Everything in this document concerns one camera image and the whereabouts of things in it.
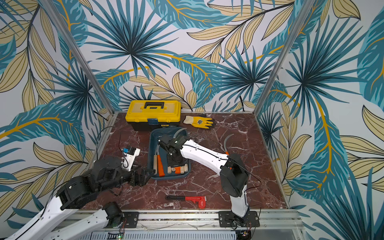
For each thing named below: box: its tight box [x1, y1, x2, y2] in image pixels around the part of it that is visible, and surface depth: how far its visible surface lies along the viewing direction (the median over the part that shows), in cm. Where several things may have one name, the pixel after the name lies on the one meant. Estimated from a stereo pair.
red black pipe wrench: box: [165, 195, 207, 209], surface depth 81 cm
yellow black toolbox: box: [125, 100, 182, 131], surface depth 99 cm
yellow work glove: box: [183, 115, 214, 129], surface depth 115 cm
